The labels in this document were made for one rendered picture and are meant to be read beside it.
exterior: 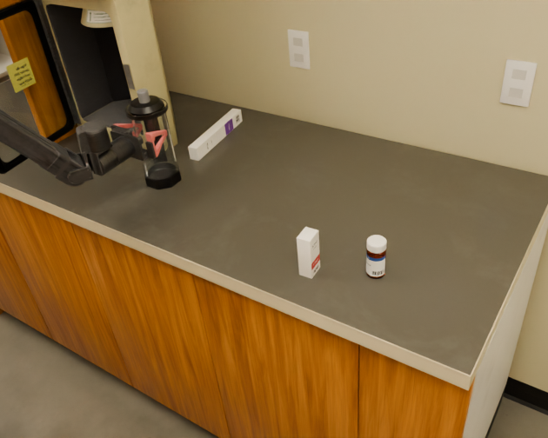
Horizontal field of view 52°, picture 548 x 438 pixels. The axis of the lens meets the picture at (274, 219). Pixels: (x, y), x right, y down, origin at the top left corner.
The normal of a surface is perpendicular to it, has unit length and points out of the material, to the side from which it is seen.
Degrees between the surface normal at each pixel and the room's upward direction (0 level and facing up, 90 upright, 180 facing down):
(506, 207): 0
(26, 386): 0
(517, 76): 90
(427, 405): 90
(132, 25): 90
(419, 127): 90
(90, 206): 0
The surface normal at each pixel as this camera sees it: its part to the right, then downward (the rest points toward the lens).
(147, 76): 0.83, 0.28
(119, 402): -0.08, -0.80
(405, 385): -0.54, 0.54
